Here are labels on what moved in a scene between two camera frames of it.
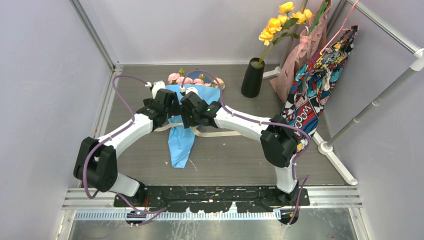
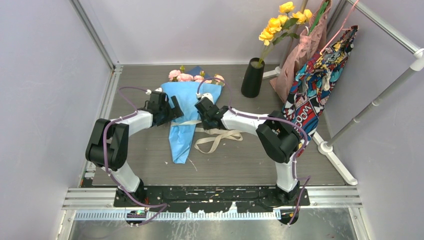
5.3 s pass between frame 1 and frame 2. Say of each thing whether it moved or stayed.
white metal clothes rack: stayed
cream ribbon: moved
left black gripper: stayed
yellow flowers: stayed
